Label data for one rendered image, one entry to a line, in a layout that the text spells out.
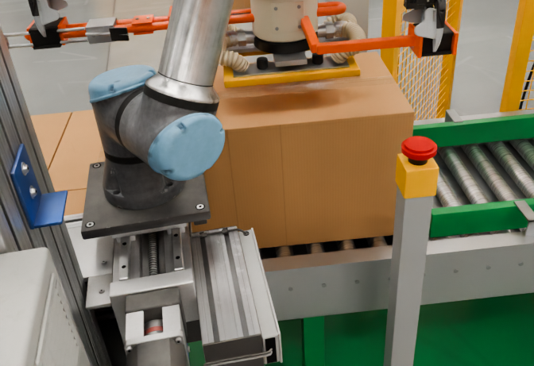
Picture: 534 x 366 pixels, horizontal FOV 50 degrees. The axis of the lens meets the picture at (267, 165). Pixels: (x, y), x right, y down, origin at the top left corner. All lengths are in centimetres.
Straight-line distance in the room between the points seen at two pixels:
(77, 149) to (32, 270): 164
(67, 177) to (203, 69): 135
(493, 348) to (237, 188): 111
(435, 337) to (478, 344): 14
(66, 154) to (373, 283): 126
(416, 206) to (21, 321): 84
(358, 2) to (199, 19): 178
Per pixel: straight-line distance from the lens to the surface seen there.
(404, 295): 141
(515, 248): 169
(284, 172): 151
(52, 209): 82
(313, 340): 175
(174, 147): 84
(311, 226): 163
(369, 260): 156
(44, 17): 153
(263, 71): 145
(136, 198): 104
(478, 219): 172
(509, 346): 222
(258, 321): 94
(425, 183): 120
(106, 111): 97
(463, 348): 218
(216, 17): 85
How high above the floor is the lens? 165
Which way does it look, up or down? 33 degrees down
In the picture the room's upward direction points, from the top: 4 degrees counter-clockwise
